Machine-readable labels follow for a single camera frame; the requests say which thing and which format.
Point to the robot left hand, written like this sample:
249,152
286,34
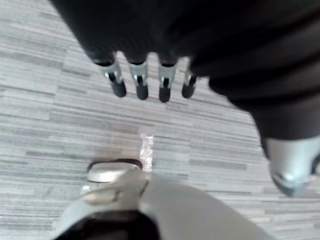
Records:
190,32

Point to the silver robot leg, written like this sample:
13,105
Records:
150,207

